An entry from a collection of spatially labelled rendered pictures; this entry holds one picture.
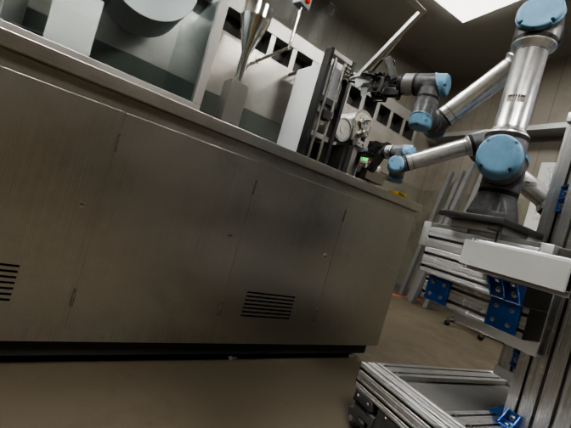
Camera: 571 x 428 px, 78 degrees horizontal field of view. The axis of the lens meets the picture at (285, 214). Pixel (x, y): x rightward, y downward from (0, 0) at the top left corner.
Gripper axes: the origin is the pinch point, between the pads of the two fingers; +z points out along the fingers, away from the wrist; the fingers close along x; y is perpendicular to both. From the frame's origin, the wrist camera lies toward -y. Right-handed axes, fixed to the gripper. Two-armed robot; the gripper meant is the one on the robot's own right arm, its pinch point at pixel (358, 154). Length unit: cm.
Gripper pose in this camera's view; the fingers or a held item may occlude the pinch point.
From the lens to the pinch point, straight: 206.9
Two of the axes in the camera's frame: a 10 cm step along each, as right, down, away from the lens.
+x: -7.9, -2.2, -5.8
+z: -5.5, -1.6, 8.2
